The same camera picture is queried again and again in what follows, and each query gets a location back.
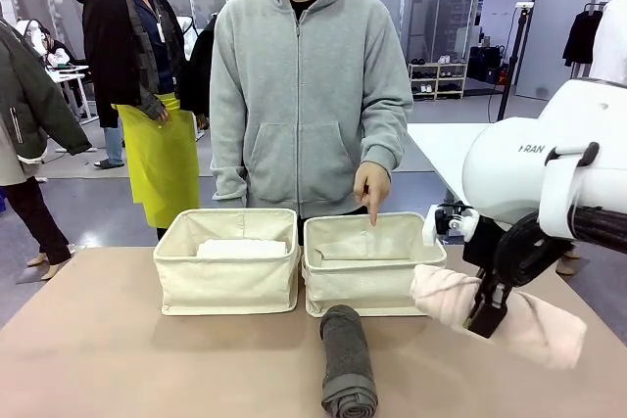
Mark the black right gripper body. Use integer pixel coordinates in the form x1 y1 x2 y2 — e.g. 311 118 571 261
462 218 515 276

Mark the pink towel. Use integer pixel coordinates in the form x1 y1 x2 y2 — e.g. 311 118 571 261
410 263 588 371

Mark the white towel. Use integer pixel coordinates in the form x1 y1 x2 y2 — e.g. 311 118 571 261
196 237 288 259

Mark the person's left forearm grey sleeve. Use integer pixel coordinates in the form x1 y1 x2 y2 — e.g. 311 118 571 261
360 89 415 179

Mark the person's right forearm grey sleeve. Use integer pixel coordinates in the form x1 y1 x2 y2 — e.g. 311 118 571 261
209 89 249 209

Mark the person's left hand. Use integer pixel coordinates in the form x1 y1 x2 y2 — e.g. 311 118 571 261
354 162 394 228

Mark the white side table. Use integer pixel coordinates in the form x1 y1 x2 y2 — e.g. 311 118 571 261
406 122 492 197

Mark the cream fabric basket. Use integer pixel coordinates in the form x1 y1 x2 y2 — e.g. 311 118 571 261
302 211 448 318
153 208 301 317

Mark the dark grey rolled towel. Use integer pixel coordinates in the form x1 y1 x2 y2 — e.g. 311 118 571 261
319 303 380 418

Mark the wooden shoe rack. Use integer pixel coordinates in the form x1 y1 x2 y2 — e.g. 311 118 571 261
408 61 469 102

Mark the black case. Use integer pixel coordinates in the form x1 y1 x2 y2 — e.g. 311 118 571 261
467 45 506 84

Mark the black tripod stand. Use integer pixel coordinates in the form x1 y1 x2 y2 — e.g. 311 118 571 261
496 1 534 121

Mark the black garment on rack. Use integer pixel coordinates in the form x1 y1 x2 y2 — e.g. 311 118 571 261
561 2 606 69

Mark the person in grey hoodie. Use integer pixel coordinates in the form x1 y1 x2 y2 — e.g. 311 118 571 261
209 0 415 219

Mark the white garment on mannequin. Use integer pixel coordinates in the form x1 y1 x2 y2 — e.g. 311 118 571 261
587 0 627 82

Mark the bald person in black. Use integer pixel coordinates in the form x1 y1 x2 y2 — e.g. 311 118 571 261
175 0 260 130

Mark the yellow green apron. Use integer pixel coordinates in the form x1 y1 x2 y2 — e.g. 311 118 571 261
115 93 202 229

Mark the person in black coat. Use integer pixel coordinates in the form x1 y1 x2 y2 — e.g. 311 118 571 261
81 0 203 231

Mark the white desk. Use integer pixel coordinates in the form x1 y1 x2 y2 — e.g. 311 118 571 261
46 64 92 121

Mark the person in green jacket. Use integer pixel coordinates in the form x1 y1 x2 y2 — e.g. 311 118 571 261
0 19 94 283

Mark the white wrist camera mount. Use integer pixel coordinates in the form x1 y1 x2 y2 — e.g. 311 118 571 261
423 203 480 247

